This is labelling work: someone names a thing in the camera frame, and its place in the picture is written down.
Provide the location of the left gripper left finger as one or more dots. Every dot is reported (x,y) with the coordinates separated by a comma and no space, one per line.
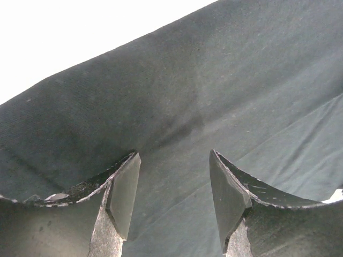
(92,218)

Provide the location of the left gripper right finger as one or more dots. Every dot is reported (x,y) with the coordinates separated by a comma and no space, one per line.
(256,219)

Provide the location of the black t shirt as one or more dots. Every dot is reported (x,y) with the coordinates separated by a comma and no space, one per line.
(258,81)

